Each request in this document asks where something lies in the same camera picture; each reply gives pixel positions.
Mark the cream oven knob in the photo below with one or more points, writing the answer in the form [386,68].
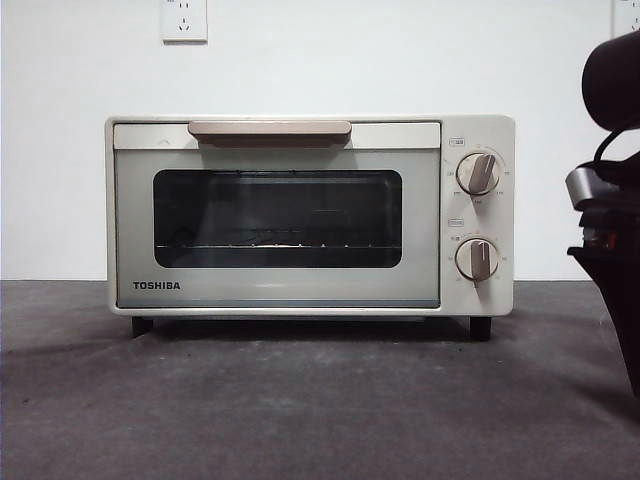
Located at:
[480,173]
[477,258]

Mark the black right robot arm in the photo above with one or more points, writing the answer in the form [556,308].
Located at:
[612,80]

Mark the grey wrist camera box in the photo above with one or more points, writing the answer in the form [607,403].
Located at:
[585,183]

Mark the white wall socket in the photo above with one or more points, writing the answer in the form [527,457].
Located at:
[183,22]
[630,5]

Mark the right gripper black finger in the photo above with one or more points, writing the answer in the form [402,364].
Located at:
[617,290]

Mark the cream Toshiba toaster oven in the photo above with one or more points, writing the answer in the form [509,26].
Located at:
[477,130]

